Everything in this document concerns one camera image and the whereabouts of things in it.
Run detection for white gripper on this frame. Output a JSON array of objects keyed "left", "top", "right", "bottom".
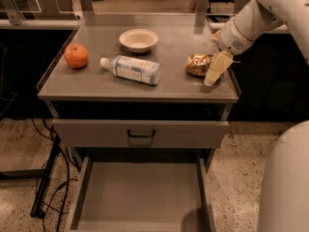
[{"left": 204, "top": 17, "right": 253, "bottom": 87}]

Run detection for white horizontal rail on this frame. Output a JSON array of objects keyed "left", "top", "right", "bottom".
[{"left": 0, "top": 18, "right": 291, "bottom": 35}]

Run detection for closed upper grey drawer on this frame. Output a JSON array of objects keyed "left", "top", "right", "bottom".
[{"left": 53, "top": 119, "right": 229, "bottom": 149}]

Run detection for orange fruit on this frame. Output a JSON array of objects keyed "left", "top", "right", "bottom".
[{"left": 64, "top": 43, "right": 89, "bottom": 69}]

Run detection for open middle grey drawer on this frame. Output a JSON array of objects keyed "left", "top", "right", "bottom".
[{"left": 65, "top": 157, "right": 216, "bottom": 232}]

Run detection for clear plastic water bottle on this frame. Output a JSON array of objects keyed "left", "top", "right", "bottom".
[{"left": 99, "top": 55, "right": 161, "bottom": 86}]

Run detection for black power strip bar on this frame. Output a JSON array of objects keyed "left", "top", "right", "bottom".
[{"left": 30, "top": 136, "right": 60, "bottom": 218}]

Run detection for grey metal drawer cabinet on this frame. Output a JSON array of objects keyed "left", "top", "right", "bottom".
[{"left": 36, "top": 13, "right": 242, "bottom": 232}]

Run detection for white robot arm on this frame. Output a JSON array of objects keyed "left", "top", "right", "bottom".
[{"left": 204, "top": 0, "right": 309, "bottom": 232}]

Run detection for black floor cable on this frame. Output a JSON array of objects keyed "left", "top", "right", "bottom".
[{"left": 30, "top": 117, "right": 82, "bottom": 232}]

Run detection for white paper bowl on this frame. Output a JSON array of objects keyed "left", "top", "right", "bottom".
[{"left": 119, "top": 29, "right": 158, "bottom": 53}]

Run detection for black drawer handle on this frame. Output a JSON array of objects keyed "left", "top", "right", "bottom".
[{"left": 126, "top": 130, "right": 155, "bottom": 138}]

